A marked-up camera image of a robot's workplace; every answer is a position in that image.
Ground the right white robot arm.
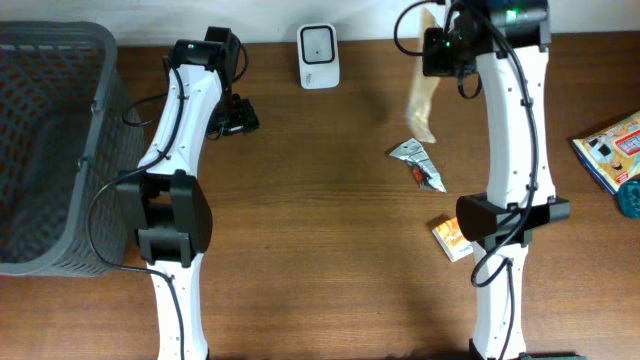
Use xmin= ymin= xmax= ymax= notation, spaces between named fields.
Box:
xmin=421 ymin=1 xmax=570 ymax=359

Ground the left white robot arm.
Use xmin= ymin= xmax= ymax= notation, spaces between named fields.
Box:
xmin=115 ymin=27 xmax=259 ymax=359

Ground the dark grey plastic basket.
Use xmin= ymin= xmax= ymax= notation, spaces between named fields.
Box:
xmin=1 ymin=21 xmax=145 ymax=277

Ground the silver foil packet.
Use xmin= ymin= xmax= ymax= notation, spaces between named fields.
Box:
xmin=390 ymin=138 xmax=447 ymax=193

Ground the yellow wet wipes pack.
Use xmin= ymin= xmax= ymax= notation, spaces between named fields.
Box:
xmin=572 ymin=112 xmax=639 ymax=195

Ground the small orange box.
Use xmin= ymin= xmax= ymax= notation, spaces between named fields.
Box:
xmin=432 ymin=217 xmax=473 ymax=262

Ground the white barcode scanner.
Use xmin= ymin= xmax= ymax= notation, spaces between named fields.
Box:
xmin=297 ymin=23 xmax=340 ymax=90

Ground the blue mouthwash bottle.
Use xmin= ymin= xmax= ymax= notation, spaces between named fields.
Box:
xmin=616 ymin=180 xmax=640 ymax=219

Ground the beige snack pouch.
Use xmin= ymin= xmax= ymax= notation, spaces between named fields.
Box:
xmin=403 ymin=7 xmax=444 ymax=145

